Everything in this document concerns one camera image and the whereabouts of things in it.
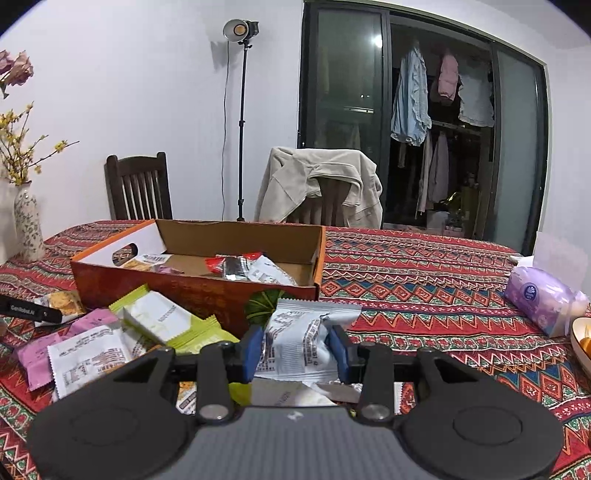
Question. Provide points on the beige jacket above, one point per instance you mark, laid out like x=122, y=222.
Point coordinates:
x=347, y=178

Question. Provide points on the studio light on stand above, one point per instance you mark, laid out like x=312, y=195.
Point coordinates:
x=241, y=32

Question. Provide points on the chair with beige jacket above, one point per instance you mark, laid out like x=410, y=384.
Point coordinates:
x=326, y=209

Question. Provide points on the white foil snack packet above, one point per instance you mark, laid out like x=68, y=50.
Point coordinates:
x=294, y=347

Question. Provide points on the dark wooden chair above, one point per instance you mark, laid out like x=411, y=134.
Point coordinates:
x=137, y=187

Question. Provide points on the orange cardboard pumpkin box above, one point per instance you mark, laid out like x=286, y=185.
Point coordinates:
x=298, y=249

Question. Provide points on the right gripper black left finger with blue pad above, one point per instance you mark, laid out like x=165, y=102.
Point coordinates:
x=223, y=363

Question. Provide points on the green white snack bag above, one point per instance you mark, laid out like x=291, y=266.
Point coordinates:
x=166, y=323

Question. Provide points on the yellow flower branches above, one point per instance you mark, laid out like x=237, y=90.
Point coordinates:
x=18, y=157

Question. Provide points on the orange cracker snack packet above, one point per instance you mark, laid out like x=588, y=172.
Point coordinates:
x=67, y=302

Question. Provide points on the pink hanging garment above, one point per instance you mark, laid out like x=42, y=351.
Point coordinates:
x=448, y=78

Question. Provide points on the white hanging garment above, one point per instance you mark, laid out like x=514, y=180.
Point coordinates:
x=475, y=93

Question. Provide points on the light blue denim shirt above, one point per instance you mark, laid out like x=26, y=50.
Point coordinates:
x=411, y=121

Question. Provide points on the purple tissue pack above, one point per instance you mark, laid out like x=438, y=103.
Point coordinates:
x=545, y=300

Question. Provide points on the colourful patterned tablecloth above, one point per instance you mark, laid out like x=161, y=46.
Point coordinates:
x=416, y=290

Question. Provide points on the floral ceramic vase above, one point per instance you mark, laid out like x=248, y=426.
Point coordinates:
x=27, y=224

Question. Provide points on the black framed sliding glass door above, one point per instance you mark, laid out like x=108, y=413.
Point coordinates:
x=456, y=122

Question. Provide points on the pink dried roses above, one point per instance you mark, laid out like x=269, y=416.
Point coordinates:
x=15, y=71

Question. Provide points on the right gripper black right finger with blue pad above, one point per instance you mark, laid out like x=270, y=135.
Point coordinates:
x=372, y=366

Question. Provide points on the white printed snack packet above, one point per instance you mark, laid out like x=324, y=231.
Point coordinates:
x=88, y=356

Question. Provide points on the pink snack packet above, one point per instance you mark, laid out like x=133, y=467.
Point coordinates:
x=34, y=357

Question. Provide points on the bowl with oranges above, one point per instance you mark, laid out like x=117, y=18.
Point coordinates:
x=580, y=340

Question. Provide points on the red silver snack packet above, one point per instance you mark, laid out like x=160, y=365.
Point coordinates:
x=252, y=267

